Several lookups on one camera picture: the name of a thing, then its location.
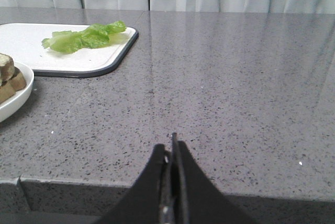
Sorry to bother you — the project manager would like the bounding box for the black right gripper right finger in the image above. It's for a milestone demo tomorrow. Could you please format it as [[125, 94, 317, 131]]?
[[171, 132, 257, 223]]

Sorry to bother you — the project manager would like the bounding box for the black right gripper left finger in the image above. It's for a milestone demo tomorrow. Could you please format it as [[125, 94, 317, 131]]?
[[98, 144, 165, 223]]

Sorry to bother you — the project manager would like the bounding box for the green lettuce leaf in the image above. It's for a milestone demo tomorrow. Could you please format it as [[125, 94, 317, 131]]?
[[41, 21, 126, 54]]

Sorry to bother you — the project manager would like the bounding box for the bread slice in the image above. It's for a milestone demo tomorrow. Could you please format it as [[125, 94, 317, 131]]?
[[0, 53, 15, 83], [0, 67, 27, 103]]

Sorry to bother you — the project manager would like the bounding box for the white round plate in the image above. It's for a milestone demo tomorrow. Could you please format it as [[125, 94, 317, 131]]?
[[0, 61, 35, 122]]

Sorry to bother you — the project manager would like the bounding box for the white grey-rimmed cutting board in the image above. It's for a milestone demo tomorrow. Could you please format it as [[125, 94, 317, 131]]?
[[1, 23, 139, 78]]

